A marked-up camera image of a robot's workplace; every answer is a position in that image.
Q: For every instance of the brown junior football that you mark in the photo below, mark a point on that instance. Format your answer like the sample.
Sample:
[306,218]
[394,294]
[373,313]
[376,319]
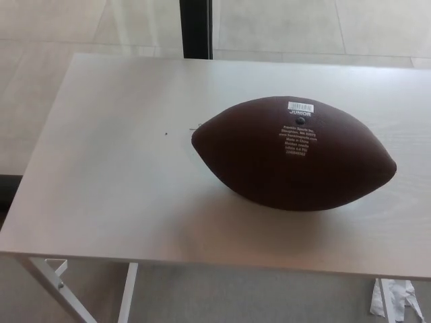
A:
[269,168]

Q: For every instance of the black window pillar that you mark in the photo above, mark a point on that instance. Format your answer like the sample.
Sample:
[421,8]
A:
[195,27]

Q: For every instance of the white metal table leg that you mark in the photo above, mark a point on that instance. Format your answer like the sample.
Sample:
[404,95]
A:
[385,303]

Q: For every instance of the crumpled white paper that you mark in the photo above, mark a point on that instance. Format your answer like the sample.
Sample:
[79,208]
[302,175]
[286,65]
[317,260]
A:
[404,299]

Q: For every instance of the white metal table leg frame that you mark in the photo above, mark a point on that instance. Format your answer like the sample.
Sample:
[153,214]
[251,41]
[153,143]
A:
[126,292]

